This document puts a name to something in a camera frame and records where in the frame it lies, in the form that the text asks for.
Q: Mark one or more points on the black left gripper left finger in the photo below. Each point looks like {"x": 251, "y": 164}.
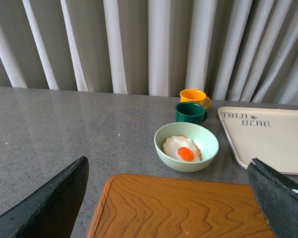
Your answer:
{"x": 50, "y": 211}

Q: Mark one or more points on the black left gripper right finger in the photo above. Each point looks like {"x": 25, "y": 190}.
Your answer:
{"x": 277, "y": 198}

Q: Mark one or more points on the cream bear tray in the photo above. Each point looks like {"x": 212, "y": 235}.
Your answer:
{"x": 270, "y": 135}

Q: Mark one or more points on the wooden cutting board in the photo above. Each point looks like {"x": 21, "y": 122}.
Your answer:
{"x": 138, "y": 206}

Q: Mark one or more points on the light green bowl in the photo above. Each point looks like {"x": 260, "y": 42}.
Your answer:
{"x": 203, "y": 138}

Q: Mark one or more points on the fake fried egg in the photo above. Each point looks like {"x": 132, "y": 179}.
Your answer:
{"x": 181, "y": 148}

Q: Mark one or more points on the dark green mug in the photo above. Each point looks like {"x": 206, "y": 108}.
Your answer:
{"x": 190, "y": 112}

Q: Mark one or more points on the yellow mug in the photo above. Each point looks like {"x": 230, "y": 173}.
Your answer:
{"x": 196, "y": 96}

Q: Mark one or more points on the grey curtain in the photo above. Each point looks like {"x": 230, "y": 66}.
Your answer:
{"x": 237, "y": 50}

